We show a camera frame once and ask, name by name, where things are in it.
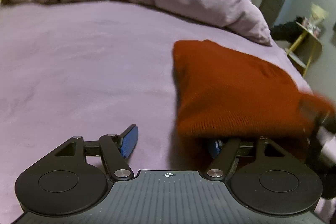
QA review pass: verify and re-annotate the rust red knit sweater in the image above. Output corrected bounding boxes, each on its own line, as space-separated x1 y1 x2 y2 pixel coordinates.
173 40 335 160

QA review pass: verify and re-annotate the black clothes pile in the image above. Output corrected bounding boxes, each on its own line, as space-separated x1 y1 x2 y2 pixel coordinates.
270 16 303 44

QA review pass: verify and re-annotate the purple bed sheet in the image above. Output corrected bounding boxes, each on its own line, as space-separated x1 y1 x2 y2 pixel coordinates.
1 1 323 223

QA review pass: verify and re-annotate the yellow side table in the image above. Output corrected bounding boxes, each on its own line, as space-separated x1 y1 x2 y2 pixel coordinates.
284 3 329 77

